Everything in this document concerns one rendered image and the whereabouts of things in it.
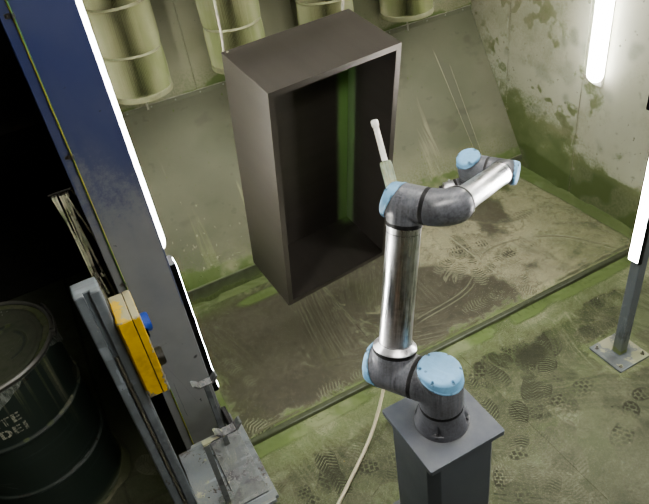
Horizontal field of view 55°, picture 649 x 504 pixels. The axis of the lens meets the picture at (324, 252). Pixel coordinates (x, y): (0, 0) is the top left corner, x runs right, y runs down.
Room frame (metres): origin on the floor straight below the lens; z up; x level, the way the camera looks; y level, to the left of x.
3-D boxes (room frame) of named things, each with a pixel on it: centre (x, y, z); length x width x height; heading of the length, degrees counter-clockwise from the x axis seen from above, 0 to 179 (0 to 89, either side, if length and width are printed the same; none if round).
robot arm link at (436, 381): (1.36, -0.31, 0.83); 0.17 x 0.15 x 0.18; 54
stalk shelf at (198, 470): (1.18, 0.41, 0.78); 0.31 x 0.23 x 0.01; 22
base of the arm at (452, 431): (1.36, -0.31, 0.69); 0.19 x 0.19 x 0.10
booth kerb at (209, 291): (3.35, -0.26, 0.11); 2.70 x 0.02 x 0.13; 112
